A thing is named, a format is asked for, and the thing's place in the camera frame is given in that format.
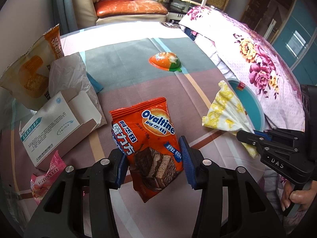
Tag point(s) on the light blue plastic wrapper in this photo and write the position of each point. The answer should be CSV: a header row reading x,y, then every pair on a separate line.
x,y
95,84

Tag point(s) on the teal plastic trash bin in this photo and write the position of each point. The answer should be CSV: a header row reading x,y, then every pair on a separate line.
x,y
250,101

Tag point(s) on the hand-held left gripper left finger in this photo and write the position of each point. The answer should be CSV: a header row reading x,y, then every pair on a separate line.
x,y
121,171

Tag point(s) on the grey metal door frame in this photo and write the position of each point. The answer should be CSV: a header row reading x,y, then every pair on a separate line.
x,y
64,2

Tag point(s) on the pink floral quilt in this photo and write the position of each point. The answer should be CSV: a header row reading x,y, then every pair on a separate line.
x,y
260,54

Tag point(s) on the dark wooden shelf unit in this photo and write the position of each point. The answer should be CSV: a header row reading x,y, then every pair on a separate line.
x,y
267,2

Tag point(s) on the yellow patterned paper napkin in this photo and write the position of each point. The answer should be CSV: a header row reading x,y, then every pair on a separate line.
x,y
223,109

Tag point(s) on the pink candy wrapper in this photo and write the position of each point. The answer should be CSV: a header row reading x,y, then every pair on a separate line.
x,y
47,181

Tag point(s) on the teal cabinet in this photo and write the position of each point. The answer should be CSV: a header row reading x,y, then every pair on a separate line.
x,y
294,42

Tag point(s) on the orange chocolate wafer packet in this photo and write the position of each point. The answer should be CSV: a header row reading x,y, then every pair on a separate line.
x,y
148,129

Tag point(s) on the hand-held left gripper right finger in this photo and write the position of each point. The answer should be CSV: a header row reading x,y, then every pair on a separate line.
x,y
189,163

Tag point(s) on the white crumpled paper bag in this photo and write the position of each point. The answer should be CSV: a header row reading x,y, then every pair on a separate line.
x,y
69,74

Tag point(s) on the orange seat cushion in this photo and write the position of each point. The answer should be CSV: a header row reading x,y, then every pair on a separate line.
x,y
131,6

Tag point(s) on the white teal medicine box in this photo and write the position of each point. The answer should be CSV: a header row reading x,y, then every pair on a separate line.
x,y
49,133

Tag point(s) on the orange green jelly cup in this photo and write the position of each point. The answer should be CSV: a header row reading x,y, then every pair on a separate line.
x,y
164,60

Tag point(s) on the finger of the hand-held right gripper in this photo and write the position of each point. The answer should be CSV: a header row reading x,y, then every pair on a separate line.
x,y
247,137
262,133

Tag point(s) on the orange cream bread wrapper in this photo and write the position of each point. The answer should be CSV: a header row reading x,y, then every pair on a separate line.
x,y
29,74

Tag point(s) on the person's right hand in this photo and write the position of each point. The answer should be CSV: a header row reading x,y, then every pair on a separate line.
x,y
302,199

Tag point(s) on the cream leather sofa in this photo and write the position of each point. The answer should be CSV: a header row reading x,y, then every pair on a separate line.
x,y
81,2

